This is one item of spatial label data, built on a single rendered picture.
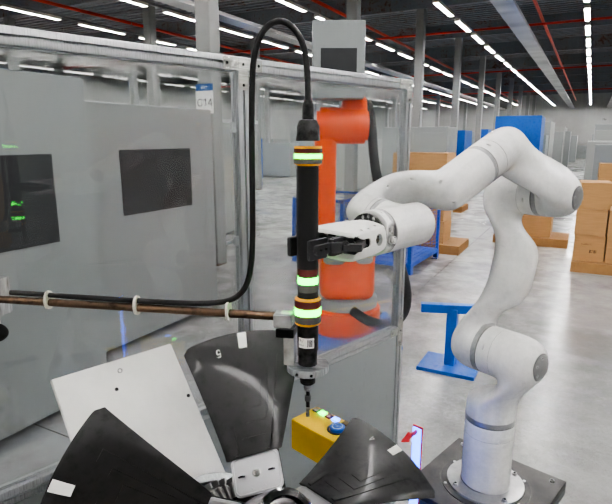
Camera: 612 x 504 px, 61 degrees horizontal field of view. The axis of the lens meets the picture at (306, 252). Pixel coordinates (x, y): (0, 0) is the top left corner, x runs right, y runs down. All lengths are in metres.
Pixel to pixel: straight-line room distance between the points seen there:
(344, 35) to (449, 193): 3.70
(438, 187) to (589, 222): 7.16
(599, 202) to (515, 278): 6.88
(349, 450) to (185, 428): 0.35
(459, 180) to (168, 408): 0.76
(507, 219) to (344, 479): 0.71
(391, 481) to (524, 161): 0.72
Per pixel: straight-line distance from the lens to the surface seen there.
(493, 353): 1.32
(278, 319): 0.86
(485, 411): 1.38
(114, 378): 1.18
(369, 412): 2.40
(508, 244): 1.32
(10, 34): 1.36
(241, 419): 1.00
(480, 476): 1.47
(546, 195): 1.27
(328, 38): 4.68
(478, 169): 1.12
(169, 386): 1.21
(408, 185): 1.09
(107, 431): 0.85
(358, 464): 1.12
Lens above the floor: 1.82
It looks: 12 degrees down
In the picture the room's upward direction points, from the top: straight up
